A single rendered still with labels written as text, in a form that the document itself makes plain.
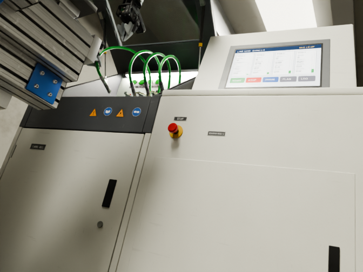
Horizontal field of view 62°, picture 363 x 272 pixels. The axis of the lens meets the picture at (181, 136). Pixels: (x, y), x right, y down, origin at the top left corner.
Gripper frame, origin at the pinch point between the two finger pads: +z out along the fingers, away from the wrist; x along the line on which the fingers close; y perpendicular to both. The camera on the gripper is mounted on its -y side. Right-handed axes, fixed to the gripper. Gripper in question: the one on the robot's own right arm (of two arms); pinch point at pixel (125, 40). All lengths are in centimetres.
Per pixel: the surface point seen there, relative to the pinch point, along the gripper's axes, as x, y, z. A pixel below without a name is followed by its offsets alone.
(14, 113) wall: -178, -89, -6
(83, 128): -8.6, -3.1, 42.3
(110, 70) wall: -164, -177, -115
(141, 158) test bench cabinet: 22, -3, 53
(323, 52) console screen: 81, -34, -14
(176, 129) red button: 35, 0, 42
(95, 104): -6.8, -3.1, 30.9
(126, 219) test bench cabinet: 22, -3, 75
